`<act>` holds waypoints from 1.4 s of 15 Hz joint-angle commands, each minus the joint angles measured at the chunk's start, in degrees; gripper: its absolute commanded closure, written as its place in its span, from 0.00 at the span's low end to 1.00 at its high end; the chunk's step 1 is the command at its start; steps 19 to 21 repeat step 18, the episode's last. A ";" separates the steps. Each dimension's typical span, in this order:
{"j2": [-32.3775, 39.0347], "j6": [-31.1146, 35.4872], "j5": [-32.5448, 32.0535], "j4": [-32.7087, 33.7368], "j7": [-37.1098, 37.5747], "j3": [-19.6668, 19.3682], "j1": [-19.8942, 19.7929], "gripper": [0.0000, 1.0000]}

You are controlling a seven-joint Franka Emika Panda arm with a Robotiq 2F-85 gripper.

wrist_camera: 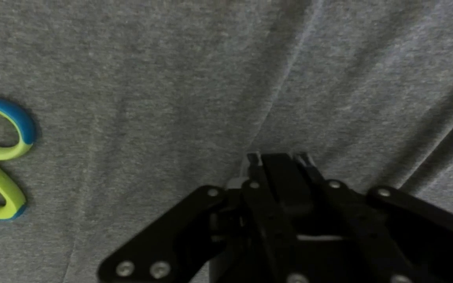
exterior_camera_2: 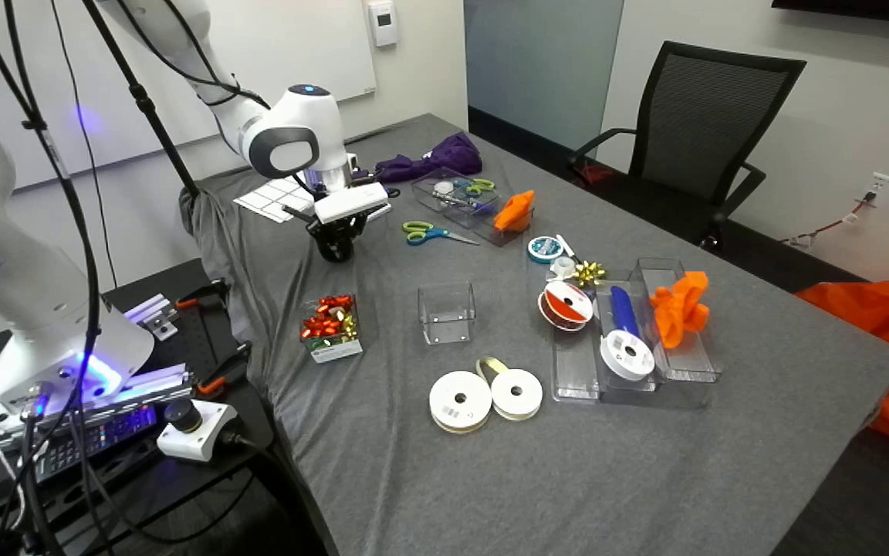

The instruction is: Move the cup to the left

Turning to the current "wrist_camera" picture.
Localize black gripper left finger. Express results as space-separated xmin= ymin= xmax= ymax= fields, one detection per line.
xmin=98 ymin=151 xmax=302 ymax=283

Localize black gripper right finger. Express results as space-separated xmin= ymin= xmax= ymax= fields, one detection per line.
xmin=295 ymin=151 xmax=453 ymax=283

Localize grey tablecloth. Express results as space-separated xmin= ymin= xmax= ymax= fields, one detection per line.
xmin=0 ymin=0 xmax=453 ymax=283

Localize green blue-trimmed scissors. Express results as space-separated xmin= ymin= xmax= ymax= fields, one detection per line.
xmin=0 ymin=96 xmax=41 ymax=222

